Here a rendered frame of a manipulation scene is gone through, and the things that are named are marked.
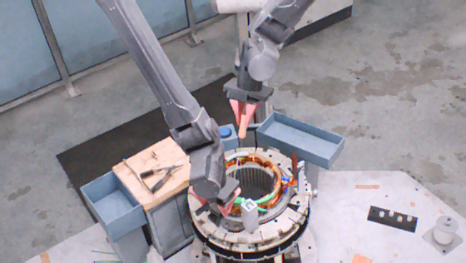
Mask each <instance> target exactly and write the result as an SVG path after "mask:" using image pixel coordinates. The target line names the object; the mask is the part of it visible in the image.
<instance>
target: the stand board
mask: <svg viewBox="0 0 466 263"><path fill-rule="evenodd" d="M151 150H152V151H153V152H154V153H155V154H156V155H157V157H158V161H157V160H156V159H155V158H154V157H153V156H152V154H151ZM189 157H190V156H189V155H185V153H184V151H183V150H182V149H181V148H180V147H179V146H178V145H177V144H176V142H175V141H174V140H173V139H172V138H170V137H168V138H165V139H164V140H162V141H159V142H158V143H157V144H155V145H154V146H150V147H148V148H147V149H146V150H144V151H142V152H140V153H138V154H137V155H135V156H132V157H130V158H129V159H127V160H126V162H127V163H128V164H129V165H130V166H131V167H132V168H133V170H134V171H135V172H136V173H137V175H138V176H140V174H139V173H142V172H144V171H149V170H151V169H152V170H156V169H160V168H164V167H168V166H172V165H173V164H174V163H176V162H178V161H180V162H179V163H177V164H176V166H179V165H182V164H184V166H181V167H179V168H177V169H175V170H174V171H173V173H174V178H172V177H171V176H170V175H169V176H168V177H167V179H166V180H165V181H164V182H163V183H164V184H163V185H162V186H161V187H160V188H158V189H157V190H156V191H155V192H153V193H154V195H155V196H156V197H155V198H153V196H152V195H151V194H150V192H149V191H148V190H147V189H146V188H145V187H144V186H143V185H142V184H141V182H140V181H139V180H138V179H137V178H136V177H135V175H134V173H133V172H132V171H130V170H129V168H128V167H127V166H126V163H124V162H122V163H119V164H118V165H116V166H114V167H113V168H112V170H114V171H115V172H116V173H117V174H118V176H119V177H120V178H121V179H122V180H123V181H124V183H125V184H126V186H127V187H128V188H129V189H130V190H131V192H132V193H133V194H134V196H135V197H136V198H137V200H138V201H139V202H140V203H141V204H142V206H143V211H148V210H150V209H151V208H152V207H153V206H156V205H157V204H160V203H161V202H163V201H164V200H166V199H168V197H170V196H174V195H175V194H176V193H177V192H179V191H181V190H183V189H184V188H187V187H188V186H189V182H188V181H189V180H190V171H191V163H189ZM166 173H167V171H162V172H160V173H159V172H156V173H154V174H153V175H151V176H147V177H144V178H143V179H142V180H143V181H144V182H145V183H146V185H147V186H148V187H150V189H151V188H152V187H153V186H154V185H155V184H156V183H157V182H158V181H159V180H161V179H162V178H163V177H164V176H165V174H166Z"/></svg>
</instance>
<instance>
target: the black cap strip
mask: <svg viewBox="0 0 466 263"><path fill-rule="evenodd" d="M381 211H383V212H384V217H380V216H379V213H380V212H381ZM390 212H391V210H388V209H383V208H379V207H377V206H372V205H370V207H369V214H368V217H367V221H372V222H375V223H377V224H380V225H386V226H391V227H393V228H397V229H399V230H402V231H410V232H413V233H414V232H415V230H416V226H417V222H418V217H416V216H412V220H411V221H407V217H408V215H405V214H402V213H399V212H397V211H392V212H393V213H394V214H393V216H389V213H390ZM399 216H401V217H402V221H401V222H399V221H398V218H399Z"/></svg>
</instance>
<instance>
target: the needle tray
mask: <svg viewBox="0 0 466 263"><path fill-rule="evenodd" d="M256 140H257V141H259V142H261V143H264V144H266V145H267V146H272V147H274V148H276V149H278V150H280V154H281V155H284V156H286V158H287V157H288V158H290V159H291V160H292V154H293V153H294V154H296V156H295V157H297V163H300V162H301V161H304V162H305V170H304V176H305V178H306V179H307V181H308V183H310V185H311V191H313V189H314V188H316V189H317V184H318V170H319V166H320V167H322V168H324V169H326V170H329V169H330V168H331V166H332V163H333V162H335V160H336V158H337V157H338V156H339V154H340V153H341V151H342V150H343V149H344V147H345V137H344V136H341V135H339V134H336V133H333V132H332V131H328V130H325V129H322V128H320V127H317V126H315V125H312V124H309V123H308V122H303V121H301V120H298V119H295V118H293V117H290V116H288V115H285V114H282V113H279V112H276V111H273V112H272V113H271V114H270V115H269V116H268V117H267V119H266V120H265V121H264V122H262V123H261V124H260V127H259V128H258V129H257V130H256ZM292 152H293V153H292ZM294 154H293V155H294Z"/></svg>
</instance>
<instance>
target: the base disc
mask: <svg viewBox="0 0 466 263"><path fill-rule="evenodd" d="M297 243H298V244H299V251H300V258H301V262H302V263H317V260H318V252H317V247H316V243H315V238H314V236H313V235H312V233H311V231H310V229H309V227H307V229H306V231H305V233H304V235H303V236H302V237H301V238H300V239H299V241H298V242H297ZM204 247H205V245H202V244H201V243H200V241H199V240H198V239H197V237H196V236H195V238H194V240H193V244H192V248H191V263H211V259H210V258H209V257H207V256H203V255H202V254H201V252H202V251H203V249H204ZM219 260H220V263H226V258H223V257H220V256H219Z"/></svg>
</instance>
